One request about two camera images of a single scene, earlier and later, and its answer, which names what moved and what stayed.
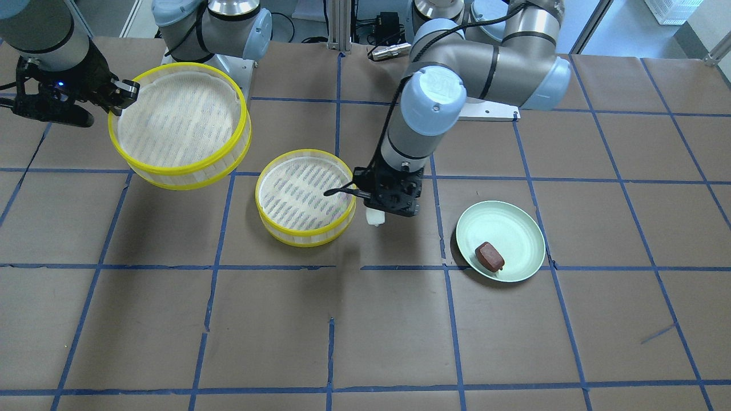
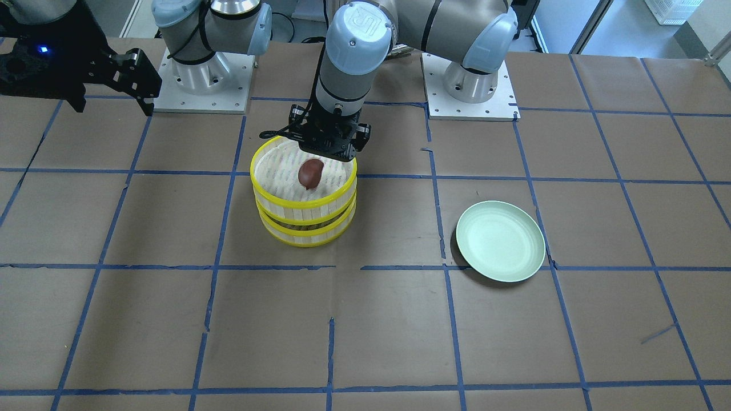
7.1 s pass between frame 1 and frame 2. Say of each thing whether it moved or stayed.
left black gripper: moved
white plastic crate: stayed
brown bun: moved
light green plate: stayed
